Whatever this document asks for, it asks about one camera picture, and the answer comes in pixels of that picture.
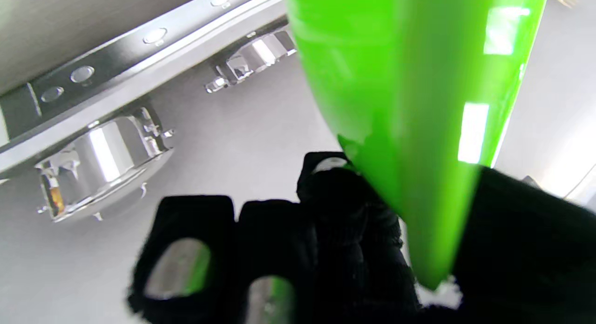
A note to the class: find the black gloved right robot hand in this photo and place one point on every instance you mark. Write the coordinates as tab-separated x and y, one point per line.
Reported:
335	249

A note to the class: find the green plastic bowl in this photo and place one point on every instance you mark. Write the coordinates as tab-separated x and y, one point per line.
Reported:
409	82

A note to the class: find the printed kitchen scene backdrop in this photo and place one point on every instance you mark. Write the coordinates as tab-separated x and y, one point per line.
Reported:
186	128

